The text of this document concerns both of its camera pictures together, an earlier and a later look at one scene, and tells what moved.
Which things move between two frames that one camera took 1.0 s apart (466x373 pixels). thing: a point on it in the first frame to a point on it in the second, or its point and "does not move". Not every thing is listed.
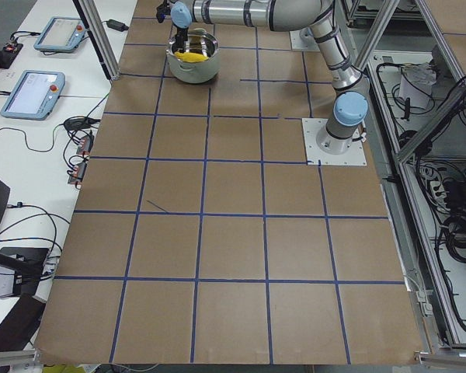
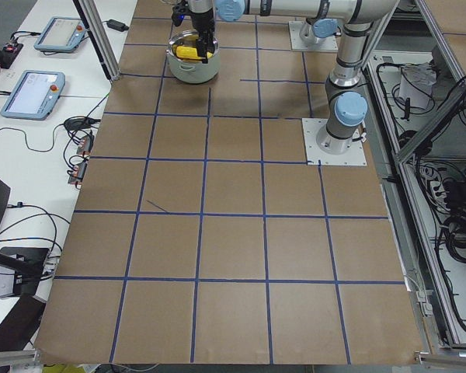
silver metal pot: [201, 62] does not move
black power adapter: [116, 25] does not move
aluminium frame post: [99, 36] does not move
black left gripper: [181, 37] to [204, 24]
